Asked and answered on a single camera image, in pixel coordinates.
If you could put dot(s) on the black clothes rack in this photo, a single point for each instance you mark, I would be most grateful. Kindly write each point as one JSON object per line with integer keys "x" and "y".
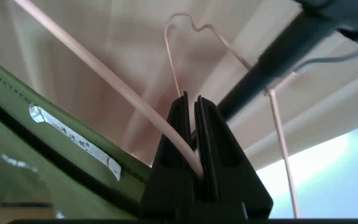
{"x": 275, "y": 59}

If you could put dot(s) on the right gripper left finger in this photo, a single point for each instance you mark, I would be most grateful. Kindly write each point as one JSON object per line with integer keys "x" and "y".
{"x": 166, "y": 186}

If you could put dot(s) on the green shirt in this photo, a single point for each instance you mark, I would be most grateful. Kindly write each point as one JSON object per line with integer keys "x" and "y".
{"x": 17, "y": 140}

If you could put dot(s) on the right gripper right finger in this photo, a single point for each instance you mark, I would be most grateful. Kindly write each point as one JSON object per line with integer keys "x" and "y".
{"x": 235, "y": 186}

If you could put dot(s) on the beige curtain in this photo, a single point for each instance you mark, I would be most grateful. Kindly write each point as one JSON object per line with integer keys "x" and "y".
{"x": 120, "y": 37}

